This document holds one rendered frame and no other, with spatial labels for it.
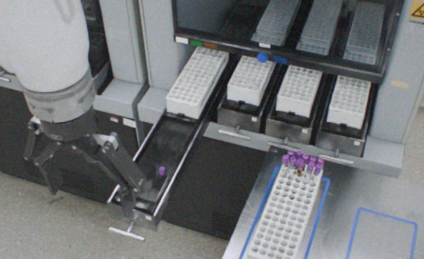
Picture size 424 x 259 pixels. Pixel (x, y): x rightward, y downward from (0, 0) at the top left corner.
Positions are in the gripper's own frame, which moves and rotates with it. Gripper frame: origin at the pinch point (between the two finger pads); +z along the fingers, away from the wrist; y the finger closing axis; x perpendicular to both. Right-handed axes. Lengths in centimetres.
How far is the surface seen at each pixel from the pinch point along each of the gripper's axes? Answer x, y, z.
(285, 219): 28, 28, 32
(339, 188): 46, 38, 39
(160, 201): 28.3, -4.0, 39.8
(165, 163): 41, -8, 40
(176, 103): 59, -12, 35
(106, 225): 61, -52, 120
